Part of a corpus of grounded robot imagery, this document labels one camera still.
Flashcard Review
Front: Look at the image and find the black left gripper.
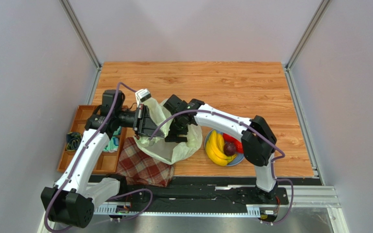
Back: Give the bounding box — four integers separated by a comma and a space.
116, 105, 165, 139

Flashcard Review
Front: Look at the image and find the pale green plastic bag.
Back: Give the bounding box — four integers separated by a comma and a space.
135, 98, 203, 165

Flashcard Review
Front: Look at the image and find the yellow fake banana bunch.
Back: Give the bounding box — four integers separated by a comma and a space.
204, 130, 238, 166

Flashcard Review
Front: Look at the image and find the red fake apple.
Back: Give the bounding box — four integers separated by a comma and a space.
222, 133, 236, 143

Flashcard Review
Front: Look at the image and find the dark purple fake fruit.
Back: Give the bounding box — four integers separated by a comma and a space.
223, 142, 237, 156

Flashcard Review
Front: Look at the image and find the red fake tomato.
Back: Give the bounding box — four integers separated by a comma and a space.
234, 140, 244, 154

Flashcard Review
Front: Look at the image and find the blue plastic plate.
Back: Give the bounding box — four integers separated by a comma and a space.
204, 130, 244, 166

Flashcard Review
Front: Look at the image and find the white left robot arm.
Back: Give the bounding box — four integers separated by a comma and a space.
41, 90, 158, 233

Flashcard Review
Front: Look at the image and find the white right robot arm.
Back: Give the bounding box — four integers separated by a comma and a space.
164, 95, 277, 192

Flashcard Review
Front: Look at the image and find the red plaid cloth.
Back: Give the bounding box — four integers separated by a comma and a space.
116, 137, 174, 187

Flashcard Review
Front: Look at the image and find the orange wooden organizer tray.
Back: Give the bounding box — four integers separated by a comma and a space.
56, 104, 129, 174

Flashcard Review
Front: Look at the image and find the dark item in tray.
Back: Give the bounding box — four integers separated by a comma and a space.
66, 132, 82, 151

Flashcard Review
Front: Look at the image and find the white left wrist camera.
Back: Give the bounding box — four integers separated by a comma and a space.
135, 88, 152, 105

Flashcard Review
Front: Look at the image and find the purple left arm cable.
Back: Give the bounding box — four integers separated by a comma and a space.
43, 82, 153, 233

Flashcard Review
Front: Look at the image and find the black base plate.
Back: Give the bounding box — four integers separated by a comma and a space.
116, 176, 290, 214

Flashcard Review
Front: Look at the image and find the aluminium frame rail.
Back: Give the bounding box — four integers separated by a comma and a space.
37, 181, 349, 233

